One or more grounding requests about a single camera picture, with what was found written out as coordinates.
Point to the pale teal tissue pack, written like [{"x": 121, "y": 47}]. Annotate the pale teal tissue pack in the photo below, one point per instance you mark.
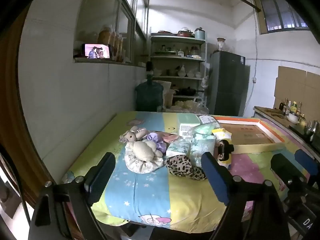
[
  {"x": 203, "y": 150},
  {"x": 178, "y": 148}
]

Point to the black wok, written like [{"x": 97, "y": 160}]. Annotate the black wok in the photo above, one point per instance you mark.
[{"x": 188, "y": 90}]

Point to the white sack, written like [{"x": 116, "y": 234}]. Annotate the white sack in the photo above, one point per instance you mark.
[{"x": 163, "y": 86}]

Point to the wooden door frame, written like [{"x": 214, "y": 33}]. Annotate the wooden door frame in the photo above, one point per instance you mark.
[{"x": 15, "y": 105}]

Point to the amber liquid bottle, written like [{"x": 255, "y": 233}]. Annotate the amber liquid bottle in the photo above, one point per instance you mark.
[
  {"x": 123, "y": 47},
  {"x": 104, "y": 34},
  {"x": 113, "y": 42},
  {"x": 118, "y": 44}
]

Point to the small white bowl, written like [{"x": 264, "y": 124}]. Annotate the small white bowl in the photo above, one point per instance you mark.
[
  {"x": 198, "y": 74},
  {"x": 191, "y": 74}
]

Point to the black water jug pump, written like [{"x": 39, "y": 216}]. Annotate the black water jug pump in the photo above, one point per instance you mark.
[{"x": 149, "y": 70}]

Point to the cluster of condiment bottles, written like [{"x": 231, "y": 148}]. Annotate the cluster of condiment bottles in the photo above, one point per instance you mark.
[{"x": 294, "y": 107}]

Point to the kitchen counter cabinet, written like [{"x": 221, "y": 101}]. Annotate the kitchen counter cabinet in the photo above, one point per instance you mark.
[{"x": 261, "y": 115}]

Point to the dark grey refrigerator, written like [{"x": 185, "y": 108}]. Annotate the dark grey refrigerator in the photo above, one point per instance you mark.
[{"x": 227, "y": 85}]

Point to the colourful cartoon bedsheet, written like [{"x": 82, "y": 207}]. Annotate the colourful cartoon bedsheet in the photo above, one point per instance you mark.
[{"x": 155, "y": 195}]

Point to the clear plastic bag of food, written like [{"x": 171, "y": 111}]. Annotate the clear plastic bag of food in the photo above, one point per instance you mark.
[{"x": 193, "y": 107}]

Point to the teal lidded canister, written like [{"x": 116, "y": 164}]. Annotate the teal lidded canister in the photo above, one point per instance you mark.
[{"x": 200, "y": 33}]

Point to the glass jar with lid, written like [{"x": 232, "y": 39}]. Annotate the glass jar with lid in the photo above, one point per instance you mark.
[{"x": 221, "y": 45}]

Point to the yellow wipes packet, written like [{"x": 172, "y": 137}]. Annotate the yellow wipes packet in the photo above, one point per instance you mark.
[{"x": 221, "y": 134}]

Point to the translucent plastic bucket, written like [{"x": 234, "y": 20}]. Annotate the translucent plastic bucket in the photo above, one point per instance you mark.
[{"x": 168, "y": 98}]

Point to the flat dark pan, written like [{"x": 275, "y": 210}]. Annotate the flat dark pan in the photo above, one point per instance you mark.
[{"x": 164, "y": 32}]

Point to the blue green water jug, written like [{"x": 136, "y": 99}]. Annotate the blue green water jug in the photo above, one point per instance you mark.
[{"x": 149, "y": 96}]

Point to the mint green tissue box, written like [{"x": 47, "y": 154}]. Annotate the mint green tissue box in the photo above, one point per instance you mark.
[{"x": 188, "y": 125}]

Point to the lavender plush toy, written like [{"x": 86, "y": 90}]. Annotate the lavender plush toy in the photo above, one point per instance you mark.
[{"x": 155, "y": 138}]

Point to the pink toy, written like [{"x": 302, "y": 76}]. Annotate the pink toy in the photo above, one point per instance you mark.
[{"x": 170, "y": 137}]

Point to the white lidded jar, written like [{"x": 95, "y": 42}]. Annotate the white lidded jar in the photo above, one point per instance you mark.
[{"x": 180, "y": 53}]

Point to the orange rimmed cardboard box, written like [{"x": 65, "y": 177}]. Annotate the orange rimmed cardboard box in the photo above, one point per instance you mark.
[{"x": 250, "y": 132}]

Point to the cardboard sheets on wall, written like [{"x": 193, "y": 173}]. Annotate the cardboard sheets on wall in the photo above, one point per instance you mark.
[{"x": 295, "y": 85}]

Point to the brown glass jar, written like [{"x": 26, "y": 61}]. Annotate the brown glass jar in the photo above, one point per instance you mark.
[{"x": 194, "y": 51}]

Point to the green tray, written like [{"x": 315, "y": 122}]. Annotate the green tray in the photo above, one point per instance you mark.
[{"x": 165, "y": 53}]

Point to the white metal shelf rack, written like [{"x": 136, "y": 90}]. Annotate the white metal shelf rack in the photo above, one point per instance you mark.
[{"x": 177, "y": 40}]

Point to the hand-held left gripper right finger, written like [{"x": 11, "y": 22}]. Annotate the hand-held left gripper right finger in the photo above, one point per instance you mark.
[{"x": 215, "y": 180}]

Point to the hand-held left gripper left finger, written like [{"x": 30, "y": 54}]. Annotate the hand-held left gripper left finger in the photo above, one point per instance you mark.
[{"x": 96, "y": 182}]

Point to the beige rabbit plush toy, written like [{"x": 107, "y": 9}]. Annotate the beige rabbit plush toy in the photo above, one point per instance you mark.
[{"x": 145, "y": 151}]

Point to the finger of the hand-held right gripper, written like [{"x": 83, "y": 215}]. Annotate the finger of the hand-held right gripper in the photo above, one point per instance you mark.
[
  {"x": 285, "y": 170},
  {"x": 306, "y": 162}
]

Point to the phone showing video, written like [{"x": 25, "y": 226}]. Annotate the phone showing video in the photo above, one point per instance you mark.
[{"x": 96, "y": 51}]

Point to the leopard print plush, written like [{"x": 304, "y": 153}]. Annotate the leopard print plush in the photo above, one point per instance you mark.
[{"x": 182, "y": 167}]

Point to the white ceramic bowl with plate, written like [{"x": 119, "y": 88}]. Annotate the white ceramic bowl with plate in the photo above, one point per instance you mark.
[{"x": 293, "y": 118}]

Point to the red cooking pot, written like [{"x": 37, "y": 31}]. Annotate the red cooking pot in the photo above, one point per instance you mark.
[{"x": 186, "y": 33}]

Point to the light green plastic pack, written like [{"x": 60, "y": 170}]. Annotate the light green plastic pack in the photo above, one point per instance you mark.
[{"x": 206, "y": 129}]

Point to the black induction cooktop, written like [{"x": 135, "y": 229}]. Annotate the black induction cooktop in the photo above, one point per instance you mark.
[{"x": 300, "y": 130}]

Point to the interior sliding glass window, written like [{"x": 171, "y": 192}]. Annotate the interior sliding glass window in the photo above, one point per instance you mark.
[{"x": 100, "y": 10}]

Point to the steel kettle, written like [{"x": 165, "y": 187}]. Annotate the steel kettle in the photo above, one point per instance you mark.
[{"x": 311, "y": 128}]

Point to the barred outside window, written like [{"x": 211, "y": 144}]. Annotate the barred outside window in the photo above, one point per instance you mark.
[{"x": 280, "y": 10}]

